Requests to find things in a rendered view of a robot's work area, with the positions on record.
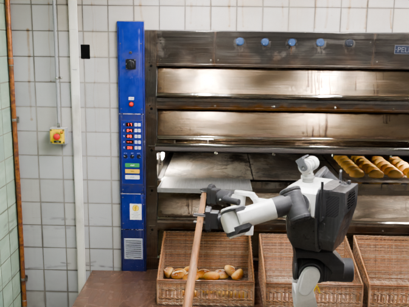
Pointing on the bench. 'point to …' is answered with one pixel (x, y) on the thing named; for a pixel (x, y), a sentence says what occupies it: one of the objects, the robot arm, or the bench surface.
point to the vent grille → (133, 248)
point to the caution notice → (135, 211)
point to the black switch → (130, 64)
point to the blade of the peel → (241, 184)
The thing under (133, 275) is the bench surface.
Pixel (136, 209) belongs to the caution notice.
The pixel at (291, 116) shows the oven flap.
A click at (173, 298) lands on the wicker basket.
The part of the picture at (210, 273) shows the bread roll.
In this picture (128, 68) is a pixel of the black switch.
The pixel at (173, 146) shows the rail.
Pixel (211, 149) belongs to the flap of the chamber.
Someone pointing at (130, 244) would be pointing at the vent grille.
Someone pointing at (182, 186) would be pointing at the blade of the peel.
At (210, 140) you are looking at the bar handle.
